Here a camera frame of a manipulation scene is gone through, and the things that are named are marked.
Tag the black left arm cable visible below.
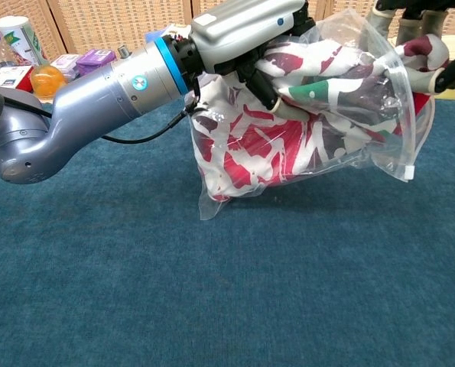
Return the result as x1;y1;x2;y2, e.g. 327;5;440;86
1;93;202;145

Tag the blue carpet table mat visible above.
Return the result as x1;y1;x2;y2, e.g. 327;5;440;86
0;91;455;367

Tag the white blue tissue pack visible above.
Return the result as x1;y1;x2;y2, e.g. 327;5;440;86
145;22;193;44

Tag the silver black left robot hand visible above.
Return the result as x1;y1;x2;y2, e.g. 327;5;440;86
173;0;316;120

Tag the white red cardboard box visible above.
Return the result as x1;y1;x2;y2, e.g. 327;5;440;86
0;64;35;93

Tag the purple cardboard box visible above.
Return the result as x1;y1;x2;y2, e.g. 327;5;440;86
75;48;117;77

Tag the clear plastic zip bag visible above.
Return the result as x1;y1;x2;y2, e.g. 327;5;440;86
188;9;437;222

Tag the rattan folding screen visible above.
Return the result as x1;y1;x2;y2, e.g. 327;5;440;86
0;0;455;60

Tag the red white patterned garment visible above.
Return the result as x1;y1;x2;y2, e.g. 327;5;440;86
194;34;450;202

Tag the white capped green label bottle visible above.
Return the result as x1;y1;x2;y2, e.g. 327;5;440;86
0;15;47;67

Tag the pale lilac clear box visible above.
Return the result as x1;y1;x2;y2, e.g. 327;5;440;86
50;53;81;80

